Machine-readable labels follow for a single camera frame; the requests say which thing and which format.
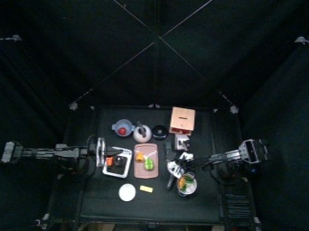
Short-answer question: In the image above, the yellow cheese block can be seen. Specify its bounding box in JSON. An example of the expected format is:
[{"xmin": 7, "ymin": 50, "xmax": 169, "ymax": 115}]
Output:
[{"xmin": 139, "ymin": 185, "xmax": 155, "ymax": 194}]

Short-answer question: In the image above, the white toy stove tray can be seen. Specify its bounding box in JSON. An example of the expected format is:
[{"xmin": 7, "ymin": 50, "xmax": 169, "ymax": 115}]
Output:
[{"xmin": 102, "ymin": 146, "xmax": 134, "ymax": 180}]

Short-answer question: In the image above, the small white toy appliance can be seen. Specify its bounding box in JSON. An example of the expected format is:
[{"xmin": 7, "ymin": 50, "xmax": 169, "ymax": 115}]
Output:
[{"xmin": 173, "ymin": 134, "xmax": 191, "ymax": 152}]

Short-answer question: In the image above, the silver toy pot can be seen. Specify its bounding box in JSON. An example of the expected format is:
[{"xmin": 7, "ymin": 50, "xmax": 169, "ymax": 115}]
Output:
[{"xmin": 177, "ymin": 171, "xmax": 200, "ymax": 198}]

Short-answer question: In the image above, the green toy vegetable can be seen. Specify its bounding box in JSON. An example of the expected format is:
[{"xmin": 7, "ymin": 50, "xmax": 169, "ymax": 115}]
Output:
[{"xmin": 143, "ymin": 158, "xmax": 155, "ymax": 171}]

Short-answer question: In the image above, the pink cutting board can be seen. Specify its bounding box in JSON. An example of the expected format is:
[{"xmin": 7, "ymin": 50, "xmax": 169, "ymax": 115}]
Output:
[{"xmin": 133, "ymin": 143, "xmax": 159, "ymax": 180}]

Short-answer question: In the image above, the white round plate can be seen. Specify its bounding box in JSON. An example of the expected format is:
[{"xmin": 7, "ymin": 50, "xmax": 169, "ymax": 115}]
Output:
[{"xmin": 118, "ymin": 183, "xmax": 138, "ymax": 202}]

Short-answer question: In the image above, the black round toy lid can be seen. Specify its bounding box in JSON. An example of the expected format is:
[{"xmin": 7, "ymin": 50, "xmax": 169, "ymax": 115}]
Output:
[{"xmin": 151, "ymin": 125, "xmax": 170, "ymax": 142}]

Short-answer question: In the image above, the brown cardboard box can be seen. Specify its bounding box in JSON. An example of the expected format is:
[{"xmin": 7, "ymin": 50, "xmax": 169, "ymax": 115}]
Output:
[{"xmin": 167, "ymin": 106, "xmax": 197, "ymax": 135}]

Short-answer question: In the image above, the white printed label sticker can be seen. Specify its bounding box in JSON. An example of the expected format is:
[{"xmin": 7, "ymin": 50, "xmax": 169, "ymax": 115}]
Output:
[{"xmin": 225, "ymin": 192, "xmax": 252, "ymax": 222}]

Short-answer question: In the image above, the thin diagonal frame wire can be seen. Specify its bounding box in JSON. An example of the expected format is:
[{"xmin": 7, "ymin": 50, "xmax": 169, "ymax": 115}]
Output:
[
  {"xmin": 113, "ymin": 0, "xmax": 237, "ymax": 107},
  {"xmin": 71, "ymin": 0, "xmax": 216, "ymax": 105}
]

